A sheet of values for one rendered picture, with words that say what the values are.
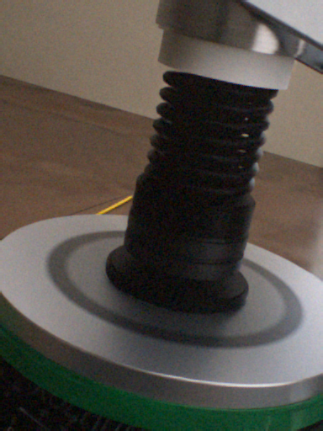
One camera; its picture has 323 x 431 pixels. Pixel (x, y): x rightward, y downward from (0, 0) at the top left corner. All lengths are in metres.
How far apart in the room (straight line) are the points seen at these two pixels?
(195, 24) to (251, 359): 0.16
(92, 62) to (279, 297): 5.62
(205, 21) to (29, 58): 6.06
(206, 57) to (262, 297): 0.15
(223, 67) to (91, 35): 5.68
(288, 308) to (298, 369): 0.07
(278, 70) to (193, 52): 0.04
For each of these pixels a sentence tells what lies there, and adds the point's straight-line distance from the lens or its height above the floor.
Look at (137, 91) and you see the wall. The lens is 5.78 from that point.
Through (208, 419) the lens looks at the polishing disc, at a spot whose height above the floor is 0.81.
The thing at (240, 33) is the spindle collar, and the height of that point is 0.97.
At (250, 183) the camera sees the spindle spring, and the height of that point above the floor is 0.90.
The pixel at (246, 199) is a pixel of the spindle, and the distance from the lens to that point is 0.37.
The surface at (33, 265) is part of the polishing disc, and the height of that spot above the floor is 0.83.
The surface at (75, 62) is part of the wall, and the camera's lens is 6.09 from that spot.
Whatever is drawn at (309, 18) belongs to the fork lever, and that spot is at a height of 0.99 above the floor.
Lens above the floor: 0.98
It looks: 18 degrees down
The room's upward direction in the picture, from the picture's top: 12 degrees clockwise
